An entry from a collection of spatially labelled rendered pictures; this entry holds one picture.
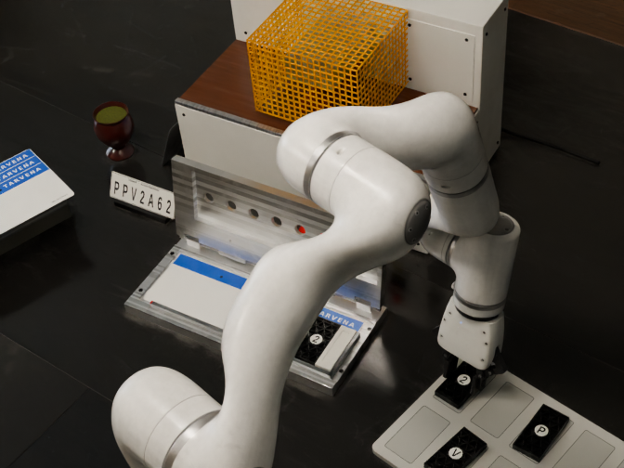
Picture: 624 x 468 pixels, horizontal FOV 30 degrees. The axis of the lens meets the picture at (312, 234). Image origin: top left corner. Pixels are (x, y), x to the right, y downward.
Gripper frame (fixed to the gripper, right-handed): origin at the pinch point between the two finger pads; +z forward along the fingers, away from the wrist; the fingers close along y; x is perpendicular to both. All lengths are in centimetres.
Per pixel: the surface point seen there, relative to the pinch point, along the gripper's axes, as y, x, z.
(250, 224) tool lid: -47.6, -3.0, -7.7
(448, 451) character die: 6.7, -12.8, 4.1
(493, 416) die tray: 7.8, -1.9, 3.0
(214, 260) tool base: -54, -6, 3
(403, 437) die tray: -1.2, -14.3, 5.6
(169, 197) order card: -71, -2, -1
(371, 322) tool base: -20.3, 0.3, 1.3
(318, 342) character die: -24.3, -9.6, 2.3
